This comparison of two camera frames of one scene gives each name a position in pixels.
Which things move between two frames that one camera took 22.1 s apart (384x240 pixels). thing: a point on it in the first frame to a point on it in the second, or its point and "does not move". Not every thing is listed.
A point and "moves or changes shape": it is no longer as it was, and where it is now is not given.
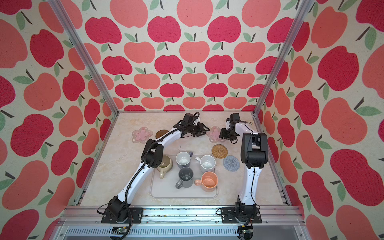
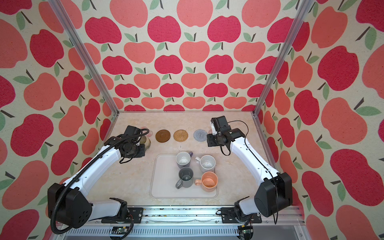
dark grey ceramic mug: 186,174 does not move
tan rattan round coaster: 219,151 moves or changes shape
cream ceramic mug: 166,165 to 146,141
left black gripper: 200,130 to 141,154
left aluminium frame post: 85,54 does not move
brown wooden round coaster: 160,133 does not move
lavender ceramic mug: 183,159 does not move
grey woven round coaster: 231,163 moves or changes shape
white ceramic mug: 207,163 does not move
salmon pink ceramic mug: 208,181 does not move
